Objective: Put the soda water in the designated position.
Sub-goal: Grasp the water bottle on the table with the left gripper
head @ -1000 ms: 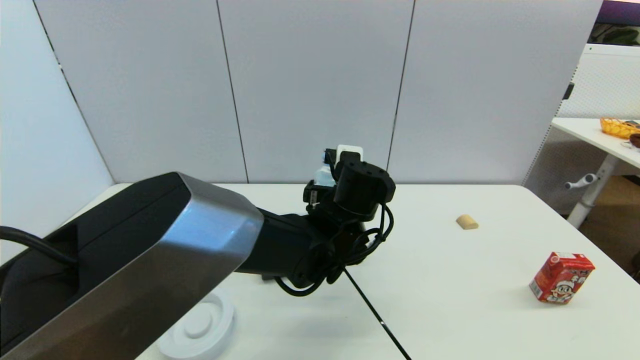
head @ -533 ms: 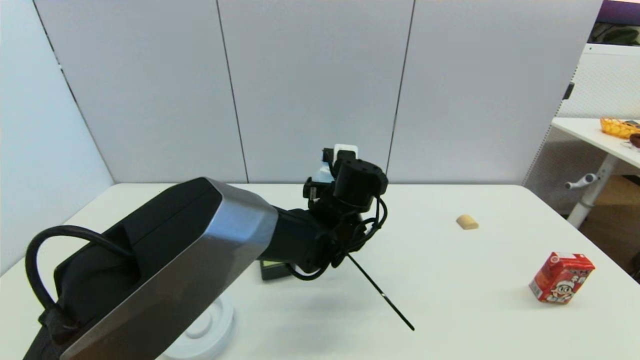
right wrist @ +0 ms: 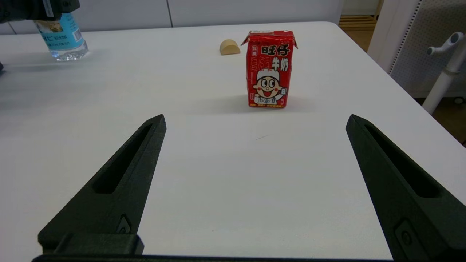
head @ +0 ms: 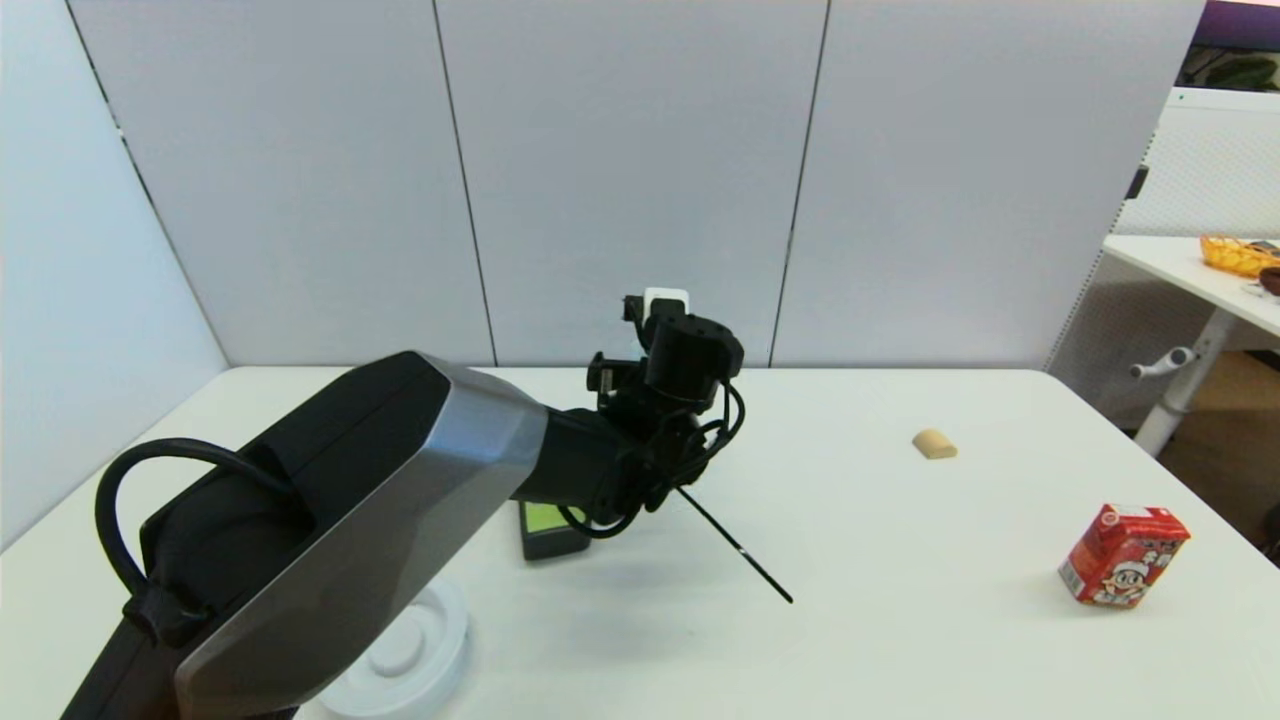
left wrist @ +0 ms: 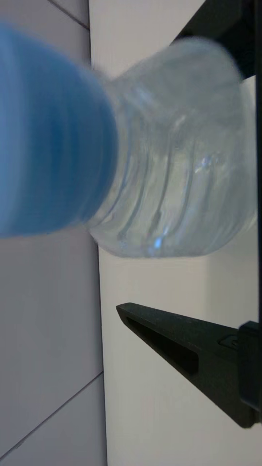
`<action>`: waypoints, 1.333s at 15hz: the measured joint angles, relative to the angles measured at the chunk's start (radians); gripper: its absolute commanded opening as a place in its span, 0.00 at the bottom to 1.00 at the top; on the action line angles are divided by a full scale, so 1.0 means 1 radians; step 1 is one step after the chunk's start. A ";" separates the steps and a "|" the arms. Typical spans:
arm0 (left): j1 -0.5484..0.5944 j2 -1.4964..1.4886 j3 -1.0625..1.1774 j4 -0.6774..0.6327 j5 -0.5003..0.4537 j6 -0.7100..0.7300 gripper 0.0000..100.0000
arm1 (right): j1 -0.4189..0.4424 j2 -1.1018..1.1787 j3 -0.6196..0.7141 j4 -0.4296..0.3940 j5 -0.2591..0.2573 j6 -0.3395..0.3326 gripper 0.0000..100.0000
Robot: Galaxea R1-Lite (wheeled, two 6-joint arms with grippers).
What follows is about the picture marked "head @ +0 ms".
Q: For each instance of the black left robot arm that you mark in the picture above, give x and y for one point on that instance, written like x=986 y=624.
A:
x=380 y=500

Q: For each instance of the black bottle with green label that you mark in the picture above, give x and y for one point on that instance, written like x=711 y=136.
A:
x=545 y=530

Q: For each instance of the small beige wooden block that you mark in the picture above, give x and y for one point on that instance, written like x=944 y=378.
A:
x=934 y=446

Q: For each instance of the red cartoon milk carton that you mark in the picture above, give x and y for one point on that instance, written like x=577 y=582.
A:
x=1122 y=555

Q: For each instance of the white side desk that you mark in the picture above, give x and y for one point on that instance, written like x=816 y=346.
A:
x=1160 y=256

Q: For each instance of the white perforated panel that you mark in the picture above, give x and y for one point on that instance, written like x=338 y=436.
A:
x=1200 y=170

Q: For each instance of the orange woven basket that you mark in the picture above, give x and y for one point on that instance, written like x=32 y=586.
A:
x=1235 y=256

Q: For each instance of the dark brown round object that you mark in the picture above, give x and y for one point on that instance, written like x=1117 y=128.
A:
x=1271 y=283

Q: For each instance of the green plant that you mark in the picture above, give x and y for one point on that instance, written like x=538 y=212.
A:
x=1240 y=73

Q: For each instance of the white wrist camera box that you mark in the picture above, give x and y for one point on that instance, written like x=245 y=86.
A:
x=667 y=299

